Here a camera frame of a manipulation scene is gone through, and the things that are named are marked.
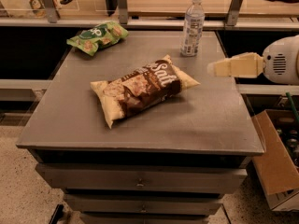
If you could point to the top cabinet drawer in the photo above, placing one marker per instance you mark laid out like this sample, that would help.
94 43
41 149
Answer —
141 178

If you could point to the cabinet drawer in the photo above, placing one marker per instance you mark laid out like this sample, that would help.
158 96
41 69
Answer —
142 204
141 178
113 218

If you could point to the green pole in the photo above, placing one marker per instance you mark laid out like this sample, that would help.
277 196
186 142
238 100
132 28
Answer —
294 110

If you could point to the green rice chip bag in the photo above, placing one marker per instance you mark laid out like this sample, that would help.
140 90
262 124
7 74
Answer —
99 37

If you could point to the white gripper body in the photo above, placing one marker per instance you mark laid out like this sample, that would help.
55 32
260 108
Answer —
279 62

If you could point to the grey drawer cabinet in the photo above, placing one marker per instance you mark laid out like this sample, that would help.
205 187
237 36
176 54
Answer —
207 126

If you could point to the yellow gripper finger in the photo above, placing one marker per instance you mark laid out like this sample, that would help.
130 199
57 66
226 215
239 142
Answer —
240 67
247 56

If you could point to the bottom cabinet drawer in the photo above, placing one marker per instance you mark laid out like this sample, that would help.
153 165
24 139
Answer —
113 218

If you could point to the middle cabinet drawer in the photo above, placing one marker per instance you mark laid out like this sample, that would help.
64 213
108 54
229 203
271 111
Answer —
142 204

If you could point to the brown and cream chip bag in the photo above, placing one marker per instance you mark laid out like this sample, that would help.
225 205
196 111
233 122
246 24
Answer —
146 86

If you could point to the cardboard box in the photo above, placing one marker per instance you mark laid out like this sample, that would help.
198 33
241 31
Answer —
277 173

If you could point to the clear plastic water bottle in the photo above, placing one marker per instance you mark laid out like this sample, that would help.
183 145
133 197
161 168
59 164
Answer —
192 29

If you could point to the orange snack bag behind glass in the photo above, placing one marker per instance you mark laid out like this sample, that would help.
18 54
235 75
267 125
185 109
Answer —
45 8

